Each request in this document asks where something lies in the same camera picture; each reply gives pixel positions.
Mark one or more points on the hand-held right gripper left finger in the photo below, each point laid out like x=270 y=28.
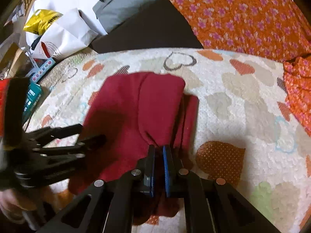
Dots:
x=149 y=172

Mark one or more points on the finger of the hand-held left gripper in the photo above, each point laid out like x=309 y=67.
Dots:
x=55 y=133
x=60 y=160

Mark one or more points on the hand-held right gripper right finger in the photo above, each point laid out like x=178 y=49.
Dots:
x=167 y=170

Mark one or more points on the maroon sweater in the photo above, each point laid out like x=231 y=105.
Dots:
x=126 y=116

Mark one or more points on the person's left hand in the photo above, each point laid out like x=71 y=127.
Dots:
x=9 y=203

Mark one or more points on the teal box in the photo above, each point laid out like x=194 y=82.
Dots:
x=32 y=97

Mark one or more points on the blue box with coloured dots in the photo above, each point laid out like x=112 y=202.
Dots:
x=41 y=70

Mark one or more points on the cardboard box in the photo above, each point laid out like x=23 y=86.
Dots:
x=12 y=58

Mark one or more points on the yellow plastic bag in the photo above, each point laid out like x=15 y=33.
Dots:
x=40 y=21

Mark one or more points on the white paper bag red print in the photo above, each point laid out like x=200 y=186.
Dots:
x=70 y=36

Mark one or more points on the heart print quilt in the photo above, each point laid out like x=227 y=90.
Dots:
x=243 y=102

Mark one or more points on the dark brown mat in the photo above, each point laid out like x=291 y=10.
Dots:
x=150 y=29

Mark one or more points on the grey case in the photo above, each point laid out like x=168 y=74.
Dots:
x=126 y=2

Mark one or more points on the small orange floral garment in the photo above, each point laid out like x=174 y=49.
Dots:
x=298 y=89

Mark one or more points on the large orange floral cloth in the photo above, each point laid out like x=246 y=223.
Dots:
x=230 y=12

